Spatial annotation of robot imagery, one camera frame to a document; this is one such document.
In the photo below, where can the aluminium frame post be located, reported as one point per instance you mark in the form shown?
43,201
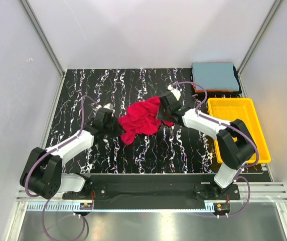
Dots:
260,33
41,35

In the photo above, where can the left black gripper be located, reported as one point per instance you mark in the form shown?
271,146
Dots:
113,124

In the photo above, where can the folded grey-blue shirt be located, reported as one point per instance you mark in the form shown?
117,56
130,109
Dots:
212,76

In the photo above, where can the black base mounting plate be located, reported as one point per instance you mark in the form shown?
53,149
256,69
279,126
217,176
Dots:
150,190

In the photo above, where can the red polo shirt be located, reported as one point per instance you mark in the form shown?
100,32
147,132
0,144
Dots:
141,118

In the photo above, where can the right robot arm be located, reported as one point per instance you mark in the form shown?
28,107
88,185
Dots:
236,145

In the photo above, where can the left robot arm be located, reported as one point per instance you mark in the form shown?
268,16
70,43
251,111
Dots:
43,174

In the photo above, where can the left aluminium frame post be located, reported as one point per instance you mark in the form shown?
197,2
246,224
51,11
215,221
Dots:
41,35

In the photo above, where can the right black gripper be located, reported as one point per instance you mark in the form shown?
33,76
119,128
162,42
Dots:
162,110

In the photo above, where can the right aluminium frame post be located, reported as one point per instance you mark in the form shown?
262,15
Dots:
260,33

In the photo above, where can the folded dark navy shirt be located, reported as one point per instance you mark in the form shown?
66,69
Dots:
235,85

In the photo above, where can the yellow plastic bin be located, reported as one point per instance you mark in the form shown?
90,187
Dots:
231,109

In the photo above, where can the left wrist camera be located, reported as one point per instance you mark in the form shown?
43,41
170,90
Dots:
108,106

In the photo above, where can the slotted cable duct rail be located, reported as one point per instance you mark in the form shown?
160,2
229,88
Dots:
53,206

